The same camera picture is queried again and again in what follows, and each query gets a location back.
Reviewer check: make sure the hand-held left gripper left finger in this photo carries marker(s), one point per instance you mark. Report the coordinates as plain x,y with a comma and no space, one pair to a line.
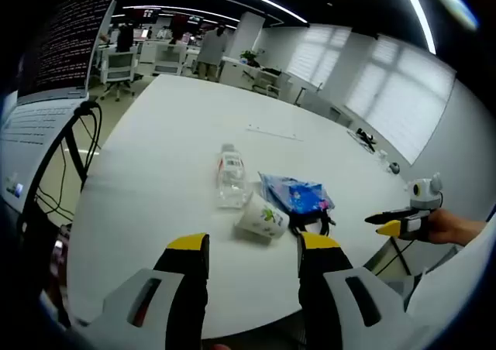
182,288

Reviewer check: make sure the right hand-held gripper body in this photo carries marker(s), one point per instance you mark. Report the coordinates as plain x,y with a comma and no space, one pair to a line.
424,195

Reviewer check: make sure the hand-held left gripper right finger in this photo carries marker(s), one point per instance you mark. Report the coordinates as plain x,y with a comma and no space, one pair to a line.
321,288

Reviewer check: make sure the white paper cup green print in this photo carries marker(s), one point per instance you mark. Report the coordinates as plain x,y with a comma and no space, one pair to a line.
259,220

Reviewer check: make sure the blue snack packet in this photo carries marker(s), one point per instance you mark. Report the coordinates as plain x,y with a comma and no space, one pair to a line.
298,195

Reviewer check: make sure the clear plastic water bottle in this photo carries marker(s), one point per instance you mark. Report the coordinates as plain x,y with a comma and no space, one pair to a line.
232,179

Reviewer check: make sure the person's right hand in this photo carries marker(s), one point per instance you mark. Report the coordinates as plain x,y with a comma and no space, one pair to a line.
453,228

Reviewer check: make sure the person's left hand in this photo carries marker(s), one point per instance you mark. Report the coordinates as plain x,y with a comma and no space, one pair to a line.
222,347

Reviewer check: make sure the small grey round object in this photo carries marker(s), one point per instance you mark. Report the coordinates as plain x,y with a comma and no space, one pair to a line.
395,168

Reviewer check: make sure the person's white shirt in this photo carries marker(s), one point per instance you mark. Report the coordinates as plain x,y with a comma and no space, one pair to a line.
453,280

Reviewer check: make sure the black gadget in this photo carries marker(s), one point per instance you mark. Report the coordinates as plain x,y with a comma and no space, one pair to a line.
366,138

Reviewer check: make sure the wide window with blinds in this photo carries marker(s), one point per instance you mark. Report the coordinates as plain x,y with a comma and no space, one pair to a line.
403,94

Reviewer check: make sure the white table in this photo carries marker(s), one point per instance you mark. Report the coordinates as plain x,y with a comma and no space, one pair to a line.
174,152

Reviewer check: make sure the narrow window with blinds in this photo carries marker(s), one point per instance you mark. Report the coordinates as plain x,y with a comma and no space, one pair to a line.
319,55

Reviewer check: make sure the short ceiling light strip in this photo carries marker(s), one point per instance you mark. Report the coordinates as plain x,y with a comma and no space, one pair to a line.
420,13

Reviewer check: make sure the green potted plant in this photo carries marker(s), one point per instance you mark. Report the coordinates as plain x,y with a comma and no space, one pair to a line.
249,57

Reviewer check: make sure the silver laptop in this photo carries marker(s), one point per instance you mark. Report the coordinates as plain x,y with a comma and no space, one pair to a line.
66,44

